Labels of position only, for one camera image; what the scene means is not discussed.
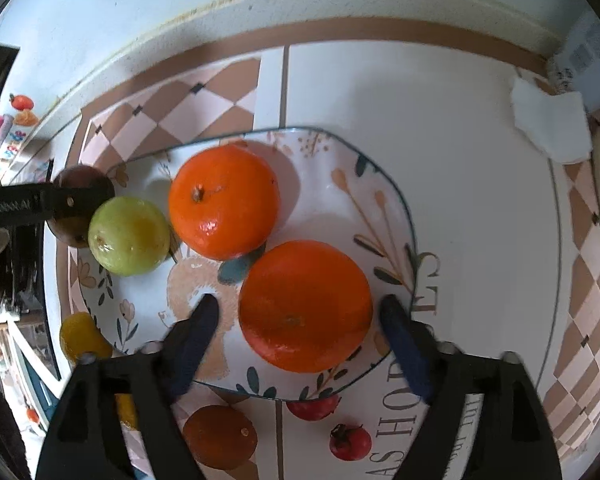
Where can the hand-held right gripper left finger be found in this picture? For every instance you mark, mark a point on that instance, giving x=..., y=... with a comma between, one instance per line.
x=195, y=345

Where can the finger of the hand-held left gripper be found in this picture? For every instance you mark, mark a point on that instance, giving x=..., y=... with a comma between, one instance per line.
x=65, y=202

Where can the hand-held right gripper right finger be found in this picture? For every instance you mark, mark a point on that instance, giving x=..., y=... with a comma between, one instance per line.
x=405, y=350

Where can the brown passion fruit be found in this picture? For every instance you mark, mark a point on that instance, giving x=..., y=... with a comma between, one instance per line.
x=67, y=232

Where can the dark orange tangerine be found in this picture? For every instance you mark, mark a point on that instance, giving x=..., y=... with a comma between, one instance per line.
x=220, y=437

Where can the red cherry tomato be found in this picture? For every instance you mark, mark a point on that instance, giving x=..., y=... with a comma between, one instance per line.
x=312, y=408
x=352, y=445

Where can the large orange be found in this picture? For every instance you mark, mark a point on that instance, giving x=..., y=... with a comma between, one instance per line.
x=305, y=305

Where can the yellow lemon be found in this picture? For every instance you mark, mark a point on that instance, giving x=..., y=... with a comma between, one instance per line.
x=80, y=335

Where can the floral white plate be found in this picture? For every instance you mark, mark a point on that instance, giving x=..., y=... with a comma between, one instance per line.
x=330, y=200

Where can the green guava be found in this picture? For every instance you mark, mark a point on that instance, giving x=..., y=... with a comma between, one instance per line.
x=130, y=237

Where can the orange with stem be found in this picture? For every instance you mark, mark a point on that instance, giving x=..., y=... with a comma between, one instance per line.
x=225, y=200

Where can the checkered brown counter mat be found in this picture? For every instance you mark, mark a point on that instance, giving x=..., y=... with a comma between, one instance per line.
x=455, y=185

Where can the white tissue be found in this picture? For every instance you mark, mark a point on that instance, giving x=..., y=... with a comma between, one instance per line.
x=550, y=120

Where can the grey spray can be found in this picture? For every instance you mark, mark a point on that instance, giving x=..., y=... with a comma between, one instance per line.
x=587, y=50

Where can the colourful letter wall sticker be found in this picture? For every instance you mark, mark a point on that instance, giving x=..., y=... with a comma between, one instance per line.
x=0, y=127

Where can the persimmon wall sticker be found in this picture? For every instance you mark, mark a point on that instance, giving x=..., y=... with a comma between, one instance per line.
x=21, y=102

